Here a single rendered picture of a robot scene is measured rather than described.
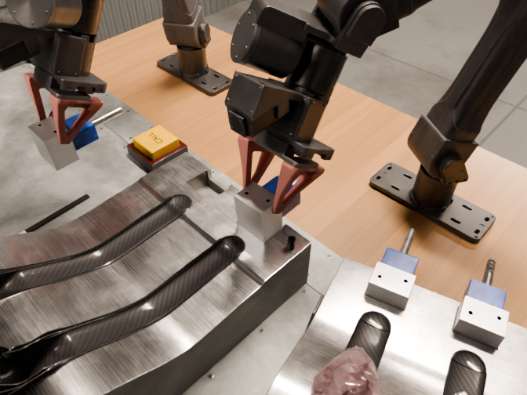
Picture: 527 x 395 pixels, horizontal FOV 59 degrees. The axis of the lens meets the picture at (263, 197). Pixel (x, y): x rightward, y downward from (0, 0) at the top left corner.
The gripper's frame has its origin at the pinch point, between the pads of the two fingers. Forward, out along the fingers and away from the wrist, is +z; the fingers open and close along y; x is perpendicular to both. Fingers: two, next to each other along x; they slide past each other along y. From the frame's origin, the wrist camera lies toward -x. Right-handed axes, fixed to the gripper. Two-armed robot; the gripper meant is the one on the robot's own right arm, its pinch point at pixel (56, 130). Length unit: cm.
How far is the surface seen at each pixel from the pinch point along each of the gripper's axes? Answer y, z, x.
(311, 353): 45.6, 5.3, 6.5
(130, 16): -185, 11, 142
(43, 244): 13.0, 9.6, -6.6
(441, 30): -61, -45, 283
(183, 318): 32.8, 8.2, -0.3
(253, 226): 30.2, -0.6, 10.6
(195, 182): 15.9, 1.0, 13.6
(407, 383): 55, 4, 11
